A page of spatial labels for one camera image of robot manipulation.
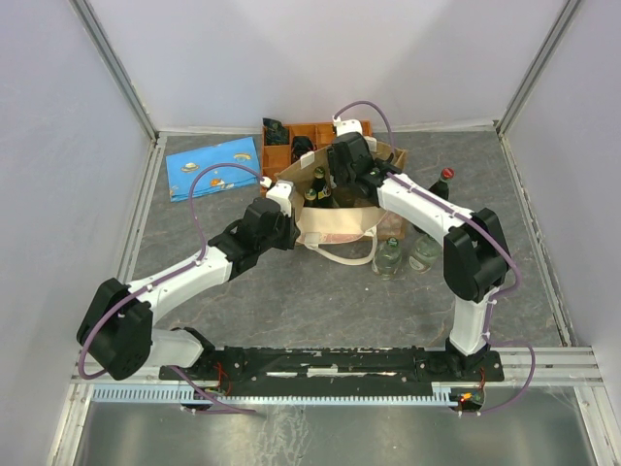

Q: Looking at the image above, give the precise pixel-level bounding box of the burlap canvas tote bag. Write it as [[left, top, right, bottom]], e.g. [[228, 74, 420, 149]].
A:
[[277, 147, 408, 266]]

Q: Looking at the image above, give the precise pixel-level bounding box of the Coca-Cola glass bottle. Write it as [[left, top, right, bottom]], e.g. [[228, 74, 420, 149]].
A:
[[428, 167, 455, 201]]

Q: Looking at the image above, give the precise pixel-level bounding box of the Chang soda bottle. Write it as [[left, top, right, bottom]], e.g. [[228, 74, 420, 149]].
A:
[[372, 237, 402, 280], [409, 234, 442, 274], [333, 187, 359, 209]]

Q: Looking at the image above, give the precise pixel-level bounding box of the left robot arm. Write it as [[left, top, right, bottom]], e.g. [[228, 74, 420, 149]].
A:
[[77, 197, 300, 381]]

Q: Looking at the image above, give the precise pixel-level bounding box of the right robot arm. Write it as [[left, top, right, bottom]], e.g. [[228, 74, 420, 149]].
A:
[[327, 133, 516, 380]]

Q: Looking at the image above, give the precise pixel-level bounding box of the Perrier bottle rear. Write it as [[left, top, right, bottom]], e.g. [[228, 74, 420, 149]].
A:
[[311, 166, 334, 208]]

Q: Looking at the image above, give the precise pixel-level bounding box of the perrier bottle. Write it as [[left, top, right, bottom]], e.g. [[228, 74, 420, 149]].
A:
[[311, 166, 334, 208], [304, 187, 319, 208]]

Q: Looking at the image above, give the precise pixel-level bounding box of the dark rolled cloth middle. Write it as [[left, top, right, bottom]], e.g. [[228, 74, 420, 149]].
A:
[[291, 136, 315, 161]]

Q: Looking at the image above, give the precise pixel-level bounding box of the dark rolled cloth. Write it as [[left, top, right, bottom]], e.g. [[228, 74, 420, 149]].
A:
[[262, 117, 289, 146], [291, 136, 315, 161]]

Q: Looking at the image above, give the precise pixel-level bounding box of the Perrier bottle front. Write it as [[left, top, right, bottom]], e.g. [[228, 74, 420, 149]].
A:
[[304, 187, 319, 208]]

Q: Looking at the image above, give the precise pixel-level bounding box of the wooden compartment tray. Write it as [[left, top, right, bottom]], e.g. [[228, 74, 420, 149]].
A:
[[260, 119, 374, 183]]

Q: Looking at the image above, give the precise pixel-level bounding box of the dark rolled cloth left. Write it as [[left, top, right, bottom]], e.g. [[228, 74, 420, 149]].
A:
[[262, 117, 289, 146]]

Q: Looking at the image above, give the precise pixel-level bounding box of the blue space-print cloth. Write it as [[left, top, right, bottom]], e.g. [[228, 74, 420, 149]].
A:
[[165, 136, 260, 203]]

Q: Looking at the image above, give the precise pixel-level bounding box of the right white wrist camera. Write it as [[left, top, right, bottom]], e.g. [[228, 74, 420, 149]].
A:
[[332, 116, 364, 137]]

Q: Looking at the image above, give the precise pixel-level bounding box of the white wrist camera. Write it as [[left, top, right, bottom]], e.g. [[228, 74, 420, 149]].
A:
[[259, 176, 295, 216], [332, 116, 364, 137]]

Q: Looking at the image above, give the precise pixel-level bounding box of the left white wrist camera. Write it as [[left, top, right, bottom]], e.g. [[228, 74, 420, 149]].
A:
[[259, 176, 295, 216]]

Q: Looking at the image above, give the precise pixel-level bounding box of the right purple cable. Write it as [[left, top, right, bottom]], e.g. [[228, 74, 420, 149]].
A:
[[332, 100, 538, 416]]

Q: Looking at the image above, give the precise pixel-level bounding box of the purple cable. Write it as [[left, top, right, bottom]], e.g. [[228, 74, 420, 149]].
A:
[[77, 162, 266, 385], [332, 100, 538, 416]]

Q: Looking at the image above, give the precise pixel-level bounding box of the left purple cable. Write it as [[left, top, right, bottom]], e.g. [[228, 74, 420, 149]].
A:
[[77, 162, 266, 385]]

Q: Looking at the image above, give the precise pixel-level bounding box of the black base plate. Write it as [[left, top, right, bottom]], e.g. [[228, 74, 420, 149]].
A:
[[183, 347, 505, 398]]

